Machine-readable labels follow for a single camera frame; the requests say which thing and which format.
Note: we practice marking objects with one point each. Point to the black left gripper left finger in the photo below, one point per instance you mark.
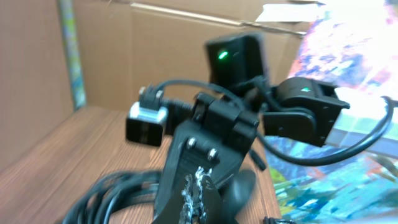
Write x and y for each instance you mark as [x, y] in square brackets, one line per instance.
[180, 208]

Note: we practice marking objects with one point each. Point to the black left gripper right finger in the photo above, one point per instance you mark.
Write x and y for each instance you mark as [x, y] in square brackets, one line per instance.
[208, 202]

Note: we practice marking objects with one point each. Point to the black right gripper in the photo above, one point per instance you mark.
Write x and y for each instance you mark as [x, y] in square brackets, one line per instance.
[213, 134]

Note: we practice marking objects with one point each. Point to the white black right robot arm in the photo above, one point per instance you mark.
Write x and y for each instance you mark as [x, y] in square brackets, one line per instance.
[301, 109]

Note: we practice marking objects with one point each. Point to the brown cardboard box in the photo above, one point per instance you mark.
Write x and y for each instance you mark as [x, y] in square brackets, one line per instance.
[125, 45]

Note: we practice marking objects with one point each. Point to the colourful patterned cloth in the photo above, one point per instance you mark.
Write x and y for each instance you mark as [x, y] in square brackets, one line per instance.
[352, 44]

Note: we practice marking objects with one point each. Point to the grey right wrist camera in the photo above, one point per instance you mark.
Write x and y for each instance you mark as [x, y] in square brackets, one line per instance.
[147, 118]

